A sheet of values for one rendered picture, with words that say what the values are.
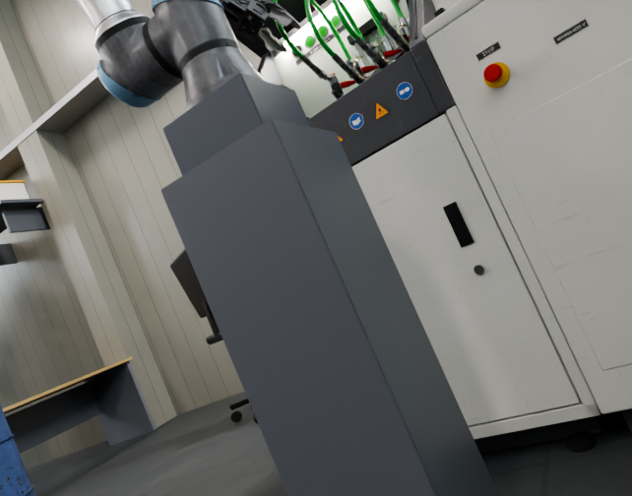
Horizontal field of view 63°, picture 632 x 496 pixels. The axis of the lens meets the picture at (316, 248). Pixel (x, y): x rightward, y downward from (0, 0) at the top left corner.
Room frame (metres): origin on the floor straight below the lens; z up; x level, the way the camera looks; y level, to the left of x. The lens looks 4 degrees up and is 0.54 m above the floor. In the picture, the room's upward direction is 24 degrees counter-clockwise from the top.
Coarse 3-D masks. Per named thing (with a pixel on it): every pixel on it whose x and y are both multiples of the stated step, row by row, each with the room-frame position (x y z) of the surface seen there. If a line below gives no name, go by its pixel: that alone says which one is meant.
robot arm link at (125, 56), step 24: (96, 0) 0.89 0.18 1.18; (120, 0) 0.91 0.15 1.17; (96, 24) 0.91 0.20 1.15; (120, 24) 0.89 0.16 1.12; (144, 24) 0.91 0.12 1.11; (96, 48) 0.93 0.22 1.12; (120, 48) 0.90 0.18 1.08; (144, 48) 0.89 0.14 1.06; (120, 72) 0.92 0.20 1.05; (144, 72) 0.91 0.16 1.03; (120, 96) 0.94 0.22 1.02; (144, 96) 0.95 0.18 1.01
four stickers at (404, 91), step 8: (408, 80) 1.15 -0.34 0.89; (400, 88) 1.16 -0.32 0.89; (408, 88) 1.16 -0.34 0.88; (400, 96) 1.17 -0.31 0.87; (408, 96) 1.16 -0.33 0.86; (376, 104) 1.20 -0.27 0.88; (384, 104) 1.19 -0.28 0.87; (360, 112) 1.22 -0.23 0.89; (376, 112) 1.21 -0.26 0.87; (384, 112) 1.20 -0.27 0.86; (352, 120) 1.24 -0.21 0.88; (360, 120) 1.23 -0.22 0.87; (336, 128) 1.27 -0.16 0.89; (352, 128) 1.24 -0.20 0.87
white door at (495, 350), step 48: (432, 144) 1.16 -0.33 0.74; (384, 192) 1.24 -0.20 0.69; (432, 192) 1.18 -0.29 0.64; (480, 192) 1.13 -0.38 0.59; (432, 240) 1.21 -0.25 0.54; (480, 240) 1.15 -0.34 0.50; (432, 288) 1.24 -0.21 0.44; (480, 288) 1.18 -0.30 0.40; (528, 288) 1.14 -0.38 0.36; (432, 336) 1.26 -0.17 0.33; (480, 336) 1.20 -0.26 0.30; (528, 336) 1.15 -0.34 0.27; (480, 384) 1.23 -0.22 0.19; (528, 384) 1.18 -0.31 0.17
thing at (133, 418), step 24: (72, 384) 4.06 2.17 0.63; (96, 384) 4.66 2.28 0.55; (120, 384) 4.54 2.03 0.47; (24, 408) 4.15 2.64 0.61; (48, 408) 4.31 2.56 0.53; (72, 408) 4.49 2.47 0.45; (96, 408) 4.68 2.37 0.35; (120, 408) 4.59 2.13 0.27; (144, 408) 4.47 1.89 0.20; (24, 432) 4.09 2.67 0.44; (48, 432) 4.25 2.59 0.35; (120, 432) 4.64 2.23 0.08; (144, 432) 4.52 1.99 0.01
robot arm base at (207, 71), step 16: (208, 48) 0.85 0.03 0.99; (224, 48) 0.85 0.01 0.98; (192, 64) 0.85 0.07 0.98; (208, 64) 0.84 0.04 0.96; (224, 64) 0.85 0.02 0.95; (240, 64) 0.85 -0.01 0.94; (192, 80) 0.85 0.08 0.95; (208, 80) 0.83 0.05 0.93; (224, 80) 0.83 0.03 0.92; (192, 96) 0.85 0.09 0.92
